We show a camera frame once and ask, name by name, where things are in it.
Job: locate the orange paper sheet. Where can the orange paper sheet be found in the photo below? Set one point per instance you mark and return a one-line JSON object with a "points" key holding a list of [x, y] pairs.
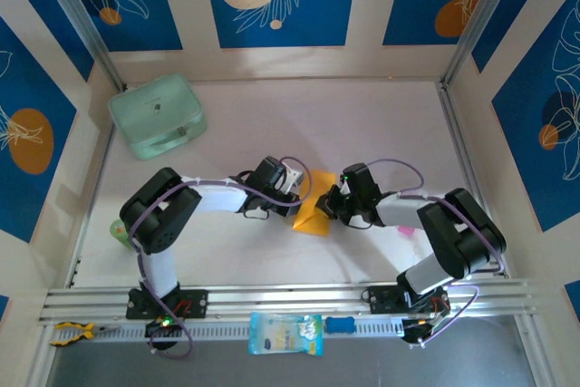
{"points": [[312, 219]]}

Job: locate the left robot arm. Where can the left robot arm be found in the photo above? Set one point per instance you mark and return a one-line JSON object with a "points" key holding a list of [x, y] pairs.
{"points": [[213, 196]]}

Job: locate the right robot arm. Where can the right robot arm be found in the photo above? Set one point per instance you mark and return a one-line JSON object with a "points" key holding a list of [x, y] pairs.
{"points": [[457, 233]]}

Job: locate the small pink bottle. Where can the small pink bottle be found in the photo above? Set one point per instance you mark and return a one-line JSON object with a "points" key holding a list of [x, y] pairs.
{"points": [[406, 230]]}

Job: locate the wet wipes pack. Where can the wet wipes pack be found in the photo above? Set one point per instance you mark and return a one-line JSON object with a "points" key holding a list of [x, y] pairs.
{"points": [[286, 333]]}

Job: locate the mint green zip pouch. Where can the mint green zip pouch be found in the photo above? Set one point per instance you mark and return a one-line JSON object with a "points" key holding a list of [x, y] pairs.
{"points": [[154, 110]]}

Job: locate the small green cup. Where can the small green cup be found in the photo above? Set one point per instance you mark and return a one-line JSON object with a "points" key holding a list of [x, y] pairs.
{"points": [[118, 233]]}

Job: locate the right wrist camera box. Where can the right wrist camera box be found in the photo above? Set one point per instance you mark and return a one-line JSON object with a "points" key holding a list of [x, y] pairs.
{"points": [[344, 187]]}

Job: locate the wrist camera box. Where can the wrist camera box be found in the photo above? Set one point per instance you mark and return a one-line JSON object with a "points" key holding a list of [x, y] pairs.
{"points": [[344, 187], [293, 180]]}

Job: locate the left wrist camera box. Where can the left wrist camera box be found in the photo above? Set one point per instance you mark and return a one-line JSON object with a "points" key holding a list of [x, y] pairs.
{"points": [[293, 180]]}

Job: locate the wide aluminium rail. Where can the wide aluminium rail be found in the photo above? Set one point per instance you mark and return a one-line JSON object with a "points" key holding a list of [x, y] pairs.
{"points": [[294, 296]]}

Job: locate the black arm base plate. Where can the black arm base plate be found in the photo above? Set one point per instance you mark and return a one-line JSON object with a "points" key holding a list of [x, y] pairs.
{"points": [[380, 300], [195, 303]]}

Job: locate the aluminium frame post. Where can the aluminium frame post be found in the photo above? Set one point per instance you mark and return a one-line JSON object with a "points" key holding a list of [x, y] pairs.
{"points": [[485, 11], [77, 11]]}

